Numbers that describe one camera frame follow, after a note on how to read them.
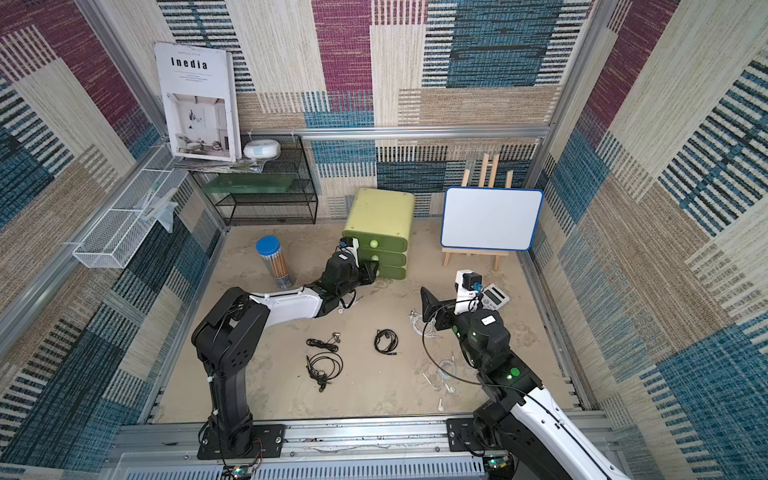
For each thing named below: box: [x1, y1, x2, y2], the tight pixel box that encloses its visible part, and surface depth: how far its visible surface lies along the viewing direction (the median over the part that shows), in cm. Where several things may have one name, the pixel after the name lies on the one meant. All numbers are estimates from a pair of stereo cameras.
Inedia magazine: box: [154, 41, 243, 163], surface depth 79 cm
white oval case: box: [243, 139, 281, 159], surface depth 89 cm
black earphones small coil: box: [306, 332, 341, 352], surface depth 91 cm
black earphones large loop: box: [306, 351, 344, 393], surface depth 87 cm
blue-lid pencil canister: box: [255, 235, 293, 289], surface depth 91 cm
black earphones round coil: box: [374, 328, 402, 355], surface depth 91 cm
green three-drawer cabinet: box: [342, 188, 415, 280], surface depth 95 cm
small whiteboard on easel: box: [440, 187, 545, 252], surface depth 96 cm
